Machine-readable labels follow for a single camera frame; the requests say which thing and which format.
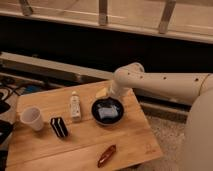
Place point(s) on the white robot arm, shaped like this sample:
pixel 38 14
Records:
pixel 192 88

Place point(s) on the black and white eraser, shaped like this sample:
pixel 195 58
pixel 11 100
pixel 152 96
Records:
pixel 59 127

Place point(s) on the yellow block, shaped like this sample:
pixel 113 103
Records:
pixel 102 93

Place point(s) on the black round bowl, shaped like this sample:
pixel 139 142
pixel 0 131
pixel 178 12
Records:
pixel 107 102

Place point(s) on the white tube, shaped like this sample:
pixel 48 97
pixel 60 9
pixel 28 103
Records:
pixel 75 107

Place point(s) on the wooden table board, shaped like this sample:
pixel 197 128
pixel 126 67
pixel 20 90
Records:
pixel 86 141

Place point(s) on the reddish brown pen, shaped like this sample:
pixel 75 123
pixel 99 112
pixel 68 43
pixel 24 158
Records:
pixel 106 155

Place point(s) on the white plastic cup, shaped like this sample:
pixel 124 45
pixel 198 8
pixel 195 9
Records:
pixel 32 117

